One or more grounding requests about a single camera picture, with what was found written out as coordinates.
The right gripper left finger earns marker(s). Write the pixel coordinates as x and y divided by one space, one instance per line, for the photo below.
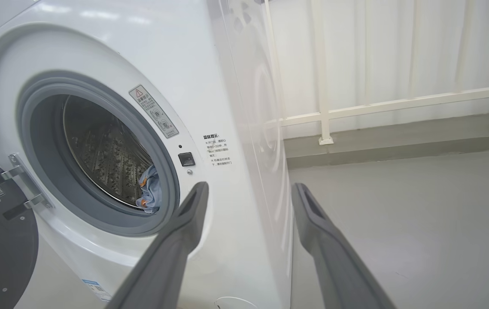
167 257

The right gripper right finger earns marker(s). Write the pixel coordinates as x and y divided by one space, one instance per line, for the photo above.
334 266

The blue cartoon print garment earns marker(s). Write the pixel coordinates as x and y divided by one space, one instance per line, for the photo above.
150 193

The black round glass washer door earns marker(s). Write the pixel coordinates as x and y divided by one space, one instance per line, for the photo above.
8 257

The black door latch socket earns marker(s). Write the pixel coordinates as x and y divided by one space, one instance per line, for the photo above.
186 159

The stainless steel washing machine drum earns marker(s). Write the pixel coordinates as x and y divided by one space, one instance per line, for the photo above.
98 154

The grey rubber door gasket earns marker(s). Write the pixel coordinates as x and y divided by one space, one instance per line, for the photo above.
38 171

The metal door hinge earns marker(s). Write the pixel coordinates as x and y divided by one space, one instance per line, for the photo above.
27 184

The white front-load washing machine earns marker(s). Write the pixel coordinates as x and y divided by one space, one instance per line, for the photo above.
98 43

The blue energy label sticker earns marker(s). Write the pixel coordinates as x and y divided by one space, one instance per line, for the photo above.
97 291

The round white filter cover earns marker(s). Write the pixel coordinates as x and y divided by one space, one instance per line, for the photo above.
233 304

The grey warning sticker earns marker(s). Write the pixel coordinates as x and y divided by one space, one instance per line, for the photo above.
154 111

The white metal railing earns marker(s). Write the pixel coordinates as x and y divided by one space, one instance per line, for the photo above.
399 103

